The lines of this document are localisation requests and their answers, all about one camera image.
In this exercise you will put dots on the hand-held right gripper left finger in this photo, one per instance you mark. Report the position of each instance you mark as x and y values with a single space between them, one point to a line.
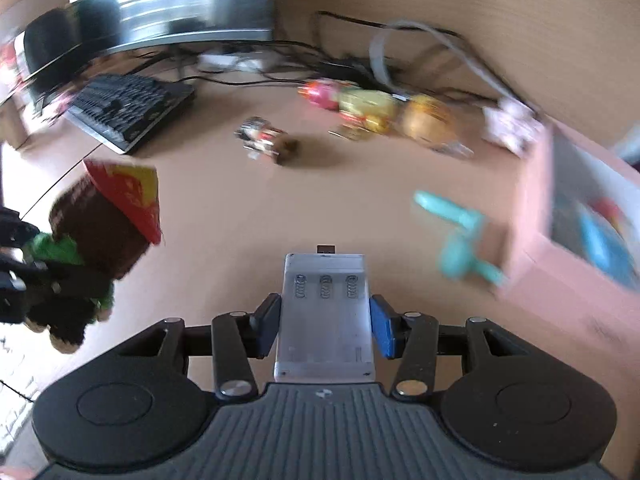
267 327

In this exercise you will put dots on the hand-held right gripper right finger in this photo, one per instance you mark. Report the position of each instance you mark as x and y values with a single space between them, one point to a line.
382 330

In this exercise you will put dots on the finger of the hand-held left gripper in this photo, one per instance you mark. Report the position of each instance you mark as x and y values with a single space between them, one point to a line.
15 232
11 290

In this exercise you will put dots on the white plastic battery case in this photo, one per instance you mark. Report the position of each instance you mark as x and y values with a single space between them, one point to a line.
325 320

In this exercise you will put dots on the brown crocheted doll red hat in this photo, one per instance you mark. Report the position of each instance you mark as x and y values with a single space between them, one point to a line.
95 240

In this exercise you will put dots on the pink cardboard box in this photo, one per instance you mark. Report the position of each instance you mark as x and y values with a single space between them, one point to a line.
540 260

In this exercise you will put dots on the white keyboard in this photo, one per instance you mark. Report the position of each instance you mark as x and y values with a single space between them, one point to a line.
12 405

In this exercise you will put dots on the teal plastic toy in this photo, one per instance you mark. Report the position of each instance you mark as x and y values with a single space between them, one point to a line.
460 245

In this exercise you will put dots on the black keyboard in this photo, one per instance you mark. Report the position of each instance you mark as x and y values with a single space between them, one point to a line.
125 110

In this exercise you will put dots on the black round object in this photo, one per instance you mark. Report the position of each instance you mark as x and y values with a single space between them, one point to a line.
65 45

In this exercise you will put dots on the orange round toy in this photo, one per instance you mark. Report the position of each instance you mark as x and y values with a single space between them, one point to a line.
430 122

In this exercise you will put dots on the yellow green toy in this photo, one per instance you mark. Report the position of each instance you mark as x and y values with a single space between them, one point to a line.
367 110

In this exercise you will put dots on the pink egg toy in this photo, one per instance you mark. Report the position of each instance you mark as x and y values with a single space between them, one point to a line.
322 94

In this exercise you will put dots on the white pink toy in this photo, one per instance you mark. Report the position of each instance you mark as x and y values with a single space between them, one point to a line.
510 125

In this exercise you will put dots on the computer monitor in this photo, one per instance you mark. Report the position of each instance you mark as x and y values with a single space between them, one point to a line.
170 5

